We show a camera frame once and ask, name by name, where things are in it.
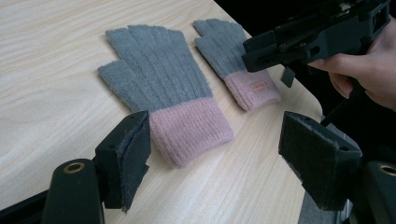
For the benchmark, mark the grey and pink fingerless glove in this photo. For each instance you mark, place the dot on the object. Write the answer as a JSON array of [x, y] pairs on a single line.
[[162, 77]]

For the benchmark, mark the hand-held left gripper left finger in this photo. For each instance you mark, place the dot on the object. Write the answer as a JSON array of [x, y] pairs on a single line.
[[124, 161]]

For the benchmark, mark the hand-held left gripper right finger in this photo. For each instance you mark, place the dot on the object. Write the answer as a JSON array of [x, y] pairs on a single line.
[[314, 158]]

